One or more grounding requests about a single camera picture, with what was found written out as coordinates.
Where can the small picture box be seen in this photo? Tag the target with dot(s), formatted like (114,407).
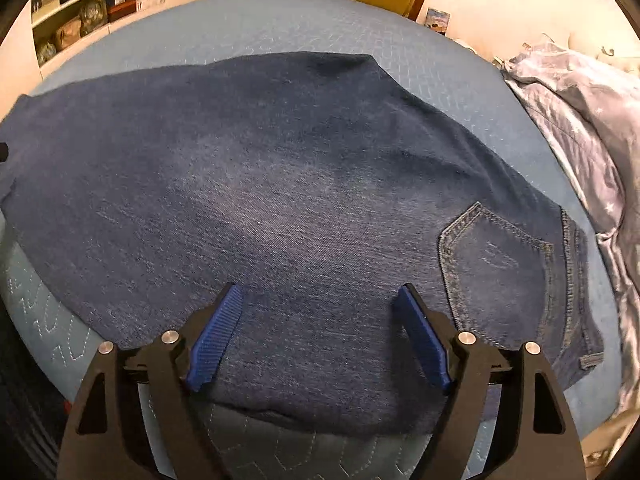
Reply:
(437,21)

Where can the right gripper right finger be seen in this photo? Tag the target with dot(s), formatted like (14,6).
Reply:
(535,436)

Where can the dark blue denim jeans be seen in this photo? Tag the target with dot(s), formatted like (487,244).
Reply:
(317,184)

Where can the white wardrobe shelf unit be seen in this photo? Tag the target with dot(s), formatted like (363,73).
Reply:
(48,33)

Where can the teal quilted bed mattress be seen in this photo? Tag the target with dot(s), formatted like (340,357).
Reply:
(435,70)

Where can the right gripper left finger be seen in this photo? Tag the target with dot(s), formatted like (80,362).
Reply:
(105,436)

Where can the grey star-print duvet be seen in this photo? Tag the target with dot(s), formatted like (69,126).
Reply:
(588,111)

